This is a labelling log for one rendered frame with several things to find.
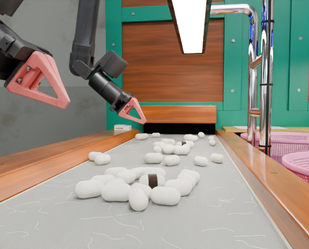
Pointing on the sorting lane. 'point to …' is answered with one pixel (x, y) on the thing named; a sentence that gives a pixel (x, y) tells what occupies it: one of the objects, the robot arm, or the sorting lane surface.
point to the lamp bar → (203, 25)
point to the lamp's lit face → (191, 23)
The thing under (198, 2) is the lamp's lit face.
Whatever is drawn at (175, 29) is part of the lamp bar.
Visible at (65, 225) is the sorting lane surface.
